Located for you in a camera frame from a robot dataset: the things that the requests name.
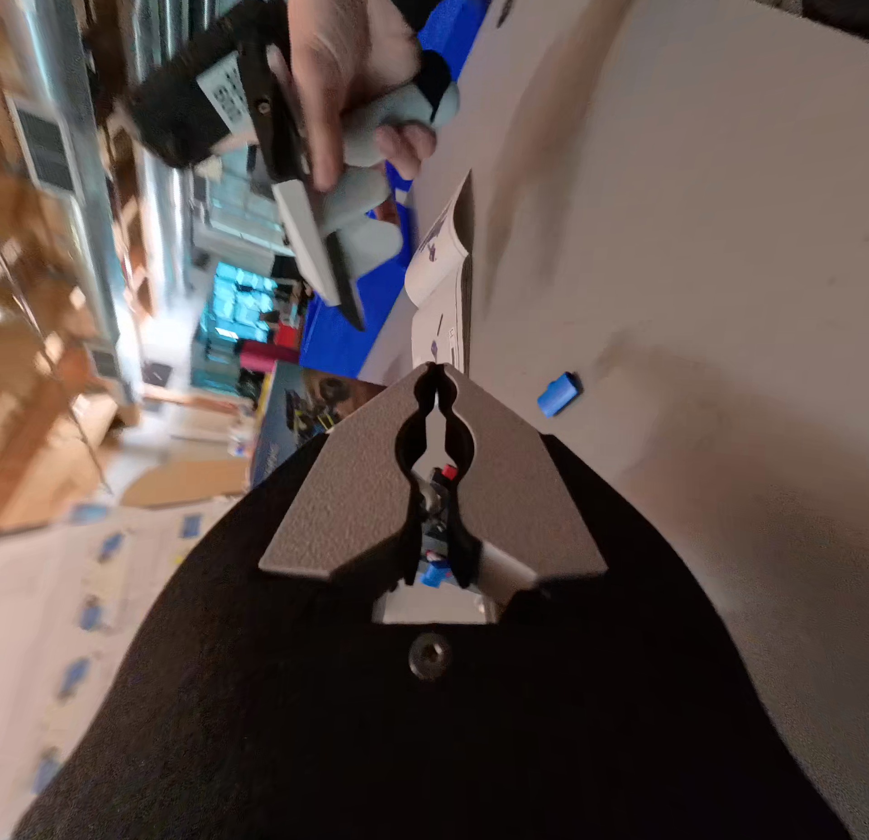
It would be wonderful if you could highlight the person's right hand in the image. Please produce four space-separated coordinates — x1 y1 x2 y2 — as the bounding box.
288 0 439 193

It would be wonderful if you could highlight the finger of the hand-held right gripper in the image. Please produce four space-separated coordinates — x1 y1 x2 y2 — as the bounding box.
272 178 369 332

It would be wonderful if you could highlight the small blue lego piece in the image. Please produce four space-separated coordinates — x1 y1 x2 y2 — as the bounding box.
536 371 583 418

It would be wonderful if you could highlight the white lego instruction booklet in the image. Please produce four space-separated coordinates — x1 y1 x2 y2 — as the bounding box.
404 170 476 380

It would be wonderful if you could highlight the stack of cardboard boxes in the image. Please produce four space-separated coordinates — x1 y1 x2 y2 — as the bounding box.
0 175 142 534

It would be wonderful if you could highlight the blue plastic bin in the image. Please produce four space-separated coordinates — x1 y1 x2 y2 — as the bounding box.
297 0 491 380

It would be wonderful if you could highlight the grey and yellow lego model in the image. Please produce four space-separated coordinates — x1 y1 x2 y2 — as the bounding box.
409 463 464 590

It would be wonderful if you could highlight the flat cardboard box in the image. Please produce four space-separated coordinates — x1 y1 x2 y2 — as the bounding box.
121 455 250 510

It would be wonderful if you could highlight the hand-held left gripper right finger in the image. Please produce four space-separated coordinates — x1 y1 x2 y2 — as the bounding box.
438 364 608 608

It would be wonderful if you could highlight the teal lit display shelf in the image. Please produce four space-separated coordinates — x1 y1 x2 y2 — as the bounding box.
192 262 303 396

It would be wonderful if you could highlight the blue lego box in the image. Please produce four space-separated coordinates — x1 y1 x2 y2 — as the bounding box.
250 361 388 489

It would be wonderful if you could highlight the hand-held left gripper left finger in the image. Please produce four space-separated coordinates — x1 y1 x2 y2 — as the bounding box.
258 361 437 586

